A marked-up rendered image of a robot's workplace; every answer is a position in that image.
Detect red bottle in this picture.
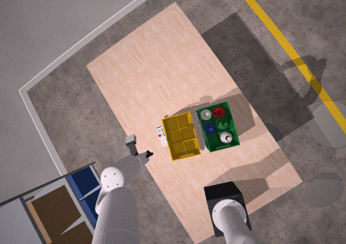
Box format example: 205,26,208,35
213,107,225,118

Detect green crate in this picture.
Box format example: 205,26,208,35
197,101,238,151

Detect white paper pick list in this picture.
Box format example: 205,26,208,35
155,125,168,147

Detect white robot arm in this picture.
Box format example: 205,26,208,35
92,134,268,244

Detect white bottle with brown label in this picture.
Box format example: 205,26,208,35
219,131,232,143

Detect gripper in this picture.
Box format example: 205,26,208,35
136,150,153,167

